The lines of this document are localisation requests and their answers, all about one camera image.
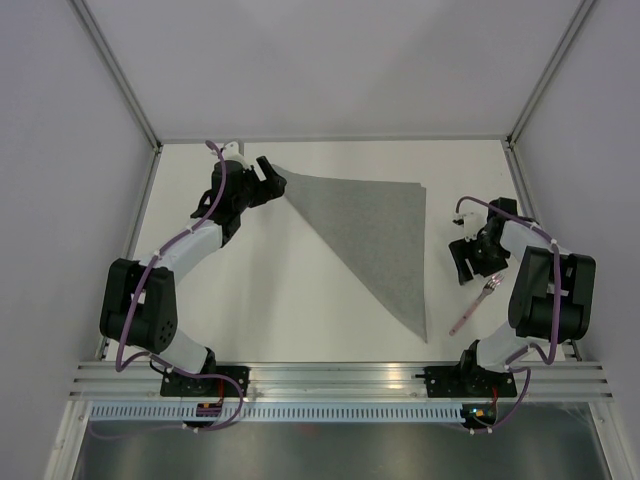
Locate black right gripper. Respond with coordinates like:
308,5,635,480
449,232,509,286

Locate pink handled fork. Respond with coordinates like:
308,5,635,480
449,273,504,336

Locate grey cloth napkin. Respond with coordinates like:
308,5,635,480
276,167,427,341

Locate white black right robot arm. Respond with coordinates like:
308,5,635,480
449,196,596,395

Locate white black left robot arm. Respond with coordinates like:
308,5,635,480
99,153,287,396

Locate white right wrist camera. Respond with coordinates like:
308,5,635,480
453,212,484,242

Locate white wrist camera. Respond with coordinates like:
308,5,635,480
219,140,249,169
453,212,484,242

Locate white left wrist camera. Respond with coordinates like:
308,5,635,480
219,140,249,169

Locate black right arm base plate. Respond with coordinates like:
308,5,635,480
417,365,517,399

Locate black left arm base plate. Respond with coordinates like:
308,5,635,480
160,365,250,398

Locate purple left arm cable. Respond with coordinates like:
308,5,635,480
89,139,246,441

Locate white slotted cable duct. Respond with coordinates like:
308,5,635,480
90,401,464,423

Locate aluminium frame rail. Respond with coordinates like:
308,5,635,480
68,361,613,403

